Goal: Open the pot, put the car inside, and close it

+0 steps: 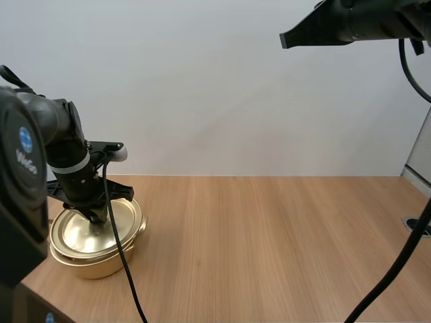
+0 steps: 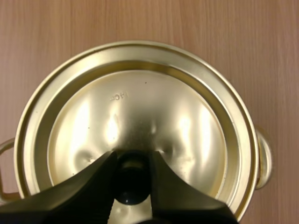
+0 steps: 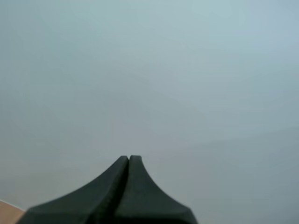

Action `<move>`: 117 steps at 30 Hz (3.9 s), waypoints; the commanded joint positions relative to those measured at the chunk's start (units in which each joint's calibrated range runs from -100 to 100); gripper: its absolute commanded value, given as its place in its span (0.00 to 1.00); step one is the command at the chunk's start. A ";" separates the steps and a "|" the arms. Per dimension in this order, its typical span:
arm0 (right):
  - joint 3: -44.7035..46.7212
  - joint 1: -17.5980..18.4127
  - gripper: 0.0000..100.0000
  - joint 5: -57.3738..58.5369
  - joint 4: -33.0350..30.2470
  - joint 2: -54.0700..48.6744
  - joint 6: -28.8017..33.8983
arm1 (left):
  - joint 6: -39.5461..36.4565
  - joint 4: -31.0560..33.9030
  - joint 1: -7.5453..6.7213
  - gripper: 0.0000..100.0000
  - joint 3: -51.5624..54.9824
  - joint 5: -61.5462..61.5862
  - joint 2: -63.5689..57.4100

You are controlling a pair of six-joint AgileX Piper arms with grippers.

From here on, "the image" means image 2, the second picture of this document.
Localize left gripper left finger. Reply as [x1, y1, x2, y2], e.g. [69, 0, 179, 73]
[0, 150, 119, 224]

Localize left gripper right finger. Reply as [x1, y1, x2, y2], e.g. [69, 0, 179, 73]
[144, 149, 238, 224]

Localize gold pot with two handles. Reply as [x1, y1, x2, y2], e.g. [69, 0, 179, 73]
[0, 39, 273, 203]

